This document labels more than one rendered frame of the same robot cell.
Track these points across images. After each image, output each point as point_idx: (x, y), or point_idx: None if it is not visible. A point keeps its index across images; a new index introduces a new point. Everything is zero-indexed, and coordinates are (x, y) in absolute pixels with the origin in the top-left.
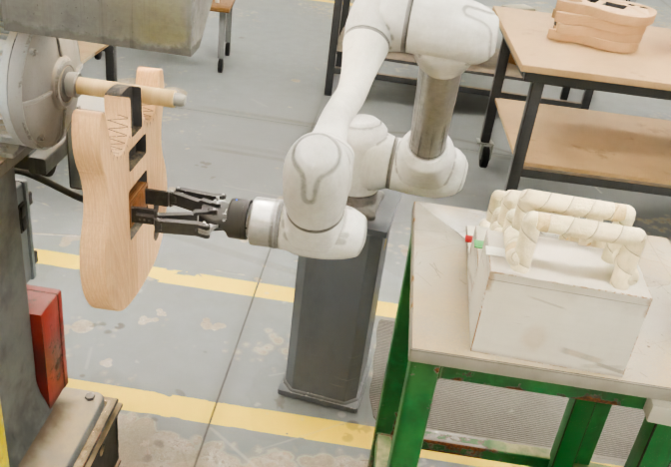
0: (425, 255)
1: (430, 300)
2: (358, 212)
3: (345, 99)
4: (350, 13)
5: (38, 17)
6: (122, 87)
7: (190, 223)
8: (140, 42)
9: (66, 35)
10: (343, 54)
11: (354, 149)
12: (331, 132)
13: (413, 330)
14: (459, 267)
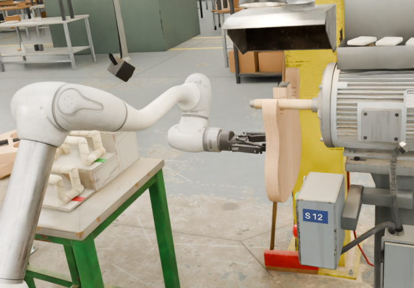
0: (116, 194)
1: (137, 174)
2: (171, 128)
3: (166, 91)
4: (115, 101)
5: (318, 40)
6: (282, 84)
7: (252, 132)
8: (269, 47)
9: (304, 48)
10: (135, 113)
11: None
12: (185, 85)
13: (157, 164)
14: (104, 189)
